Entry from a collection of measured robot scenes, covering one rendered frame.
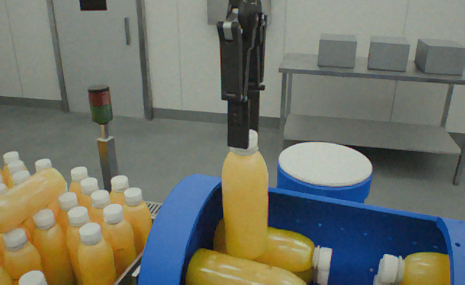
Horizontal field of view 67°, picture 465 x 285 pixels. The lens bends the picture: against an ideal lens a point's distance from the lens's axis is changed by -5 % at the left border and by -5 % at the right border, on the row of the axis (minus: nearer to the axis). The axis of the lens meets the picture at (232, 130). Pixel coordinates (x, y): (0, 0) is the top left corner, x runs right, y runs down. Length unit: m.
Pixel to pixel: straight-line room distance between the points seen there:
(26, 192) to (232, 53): 0.53
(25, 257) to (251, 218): 0.46
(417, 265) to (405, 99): 3.53
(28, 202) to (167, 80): 3.59
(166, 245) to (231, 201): 0.11
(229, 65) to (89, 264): 0.49
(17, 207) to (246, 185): 0.46
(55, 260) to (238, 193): 0.47
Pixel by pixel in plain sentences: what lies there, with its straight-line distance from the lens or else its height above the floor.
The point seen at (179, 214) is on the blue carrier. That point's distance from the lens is 0.55.
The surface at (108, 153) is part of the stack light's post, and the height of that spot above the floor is 1.06.
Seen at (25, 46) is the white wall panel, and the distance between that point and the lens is 5.31.
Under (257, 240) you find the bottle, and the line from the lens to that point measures 0.58.
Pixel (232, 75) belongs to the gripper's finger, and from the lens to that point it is 0.44.
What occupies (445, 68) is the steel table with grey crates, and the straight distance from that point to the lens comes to 3.26.
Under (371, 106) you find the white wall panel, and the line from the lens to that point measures 4.03.
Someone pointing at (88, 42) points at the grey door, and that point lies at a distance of 4.64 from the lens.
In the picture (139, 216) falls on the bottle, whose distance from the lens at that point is 0.86.
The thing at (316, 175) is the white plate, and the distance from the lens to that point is 1.05.
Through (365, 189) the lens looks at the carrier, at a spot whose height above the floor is 1.00.
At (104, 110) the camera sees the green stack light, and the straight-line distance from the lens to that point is 1.11.
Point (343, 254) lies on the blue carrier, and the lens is 0.75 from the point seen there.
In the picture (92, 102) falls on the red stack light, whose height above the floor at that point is 1.22.
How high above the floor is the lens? 1.54
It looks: 22 degrees down
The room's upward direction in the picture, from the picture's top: straight up
